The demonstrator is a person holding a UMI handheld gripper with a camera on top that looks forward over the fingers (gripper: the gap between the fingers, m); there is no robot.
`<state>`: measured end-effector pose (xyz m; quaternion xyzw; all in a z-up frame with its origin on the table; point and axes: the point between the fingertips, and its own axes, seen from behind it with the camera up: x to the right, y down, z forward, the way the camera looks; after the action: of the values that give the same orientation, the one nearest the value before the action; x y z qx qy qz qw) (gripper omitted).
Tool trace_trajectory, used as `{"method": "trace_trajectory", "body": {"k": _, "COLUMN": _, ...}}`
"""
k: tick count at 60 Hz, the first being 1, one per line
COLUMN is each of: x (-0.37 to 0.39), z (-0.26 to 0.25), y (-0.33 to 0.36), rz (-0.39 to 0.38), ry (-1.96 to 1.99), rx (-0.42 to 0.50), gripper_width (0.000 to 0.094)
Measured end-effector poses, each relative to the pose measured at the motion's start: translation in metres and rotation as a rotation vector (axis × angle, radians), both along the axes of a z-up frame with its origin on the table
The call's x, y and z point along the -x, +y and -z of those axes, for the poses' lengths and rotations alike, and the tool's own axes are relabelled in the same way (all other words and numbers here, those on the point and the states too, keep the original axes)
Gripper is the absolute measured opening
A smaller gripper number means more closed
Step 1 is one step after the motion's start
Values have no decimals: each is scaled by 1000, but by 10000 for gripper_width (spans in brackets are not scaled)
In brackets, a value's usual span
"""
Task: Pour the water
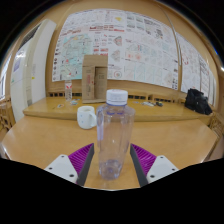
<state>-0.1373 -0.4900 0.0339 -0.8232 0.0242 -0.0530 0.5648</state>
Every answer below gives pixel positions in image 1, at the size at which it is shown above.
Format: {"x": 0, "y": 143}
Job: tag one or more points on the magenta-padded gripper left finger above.
{"x": 59, "y": 166}

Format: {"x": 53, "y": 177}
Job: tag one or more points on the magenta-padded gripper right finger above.
{"x": 160, "y": 167}

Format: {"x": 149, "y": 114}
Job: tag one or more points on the clear white-capped plastic bottle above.
{"x": 115, "y": 133}

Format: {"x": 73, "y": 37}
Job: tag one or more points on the small red-labelled water bottle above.
{"x": 68, "y": 90}

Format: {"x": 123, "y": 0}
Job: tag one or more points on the white mug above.
{"x": 85, "y": 118}

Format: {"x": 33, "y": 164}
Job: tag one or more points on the small printed card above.
{"x": 74, "y": 102}
{"x": 60, "y": 106}

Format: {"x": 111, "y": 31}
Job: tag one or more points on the small black oval device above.
{"x": 159, "y": 104}

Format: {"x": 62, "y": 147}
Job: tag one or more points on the white flat remote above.
{"x": 147, "y": 103}

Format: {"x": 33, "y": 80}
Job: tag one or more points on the wooden chair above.
{"x": 6, "y": 115}
{"x": 217, "y": 125}

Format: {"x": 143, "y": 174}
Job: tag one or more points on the black bag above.
{"x": 197, "y": 101}

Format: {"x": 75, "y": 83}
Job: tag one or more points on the open brown cardboard box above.
{"x": 94, "y": 80}

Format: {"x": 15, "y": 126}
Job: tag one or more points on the white standing air conditioner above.
{"x": 33, "y": 66}

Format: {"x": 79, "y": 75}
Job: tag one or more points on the printed poster wall display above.
{"x": 133, "y": 46}
{"x": 196, "y": 73}

